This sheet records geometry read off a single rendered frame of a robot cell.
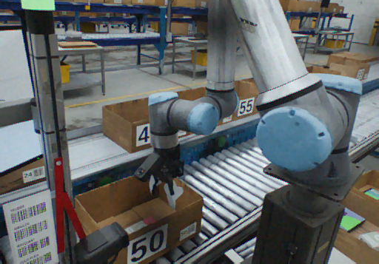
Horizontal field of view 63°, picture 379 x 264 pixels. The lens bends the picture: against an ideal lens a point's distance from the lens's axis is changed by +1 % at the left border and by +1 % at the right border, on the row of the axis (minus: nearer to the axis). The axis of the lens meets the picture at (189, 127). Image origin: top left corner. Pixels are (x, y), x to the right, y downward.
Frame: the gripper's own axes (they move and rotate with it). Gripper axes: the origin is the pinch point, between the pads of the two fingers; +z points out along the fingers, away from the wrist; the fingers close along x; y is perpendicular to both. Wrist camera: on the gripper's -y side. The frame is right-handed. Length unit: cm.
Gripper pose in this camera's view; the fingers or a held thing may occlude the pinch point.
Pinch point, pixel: (161, 201)
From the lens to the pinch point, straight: 107.8
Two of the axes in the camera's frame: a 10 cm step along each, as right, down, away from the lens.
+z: 0.0, 9.5, 3.2
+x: -6.7, -2.3, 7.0
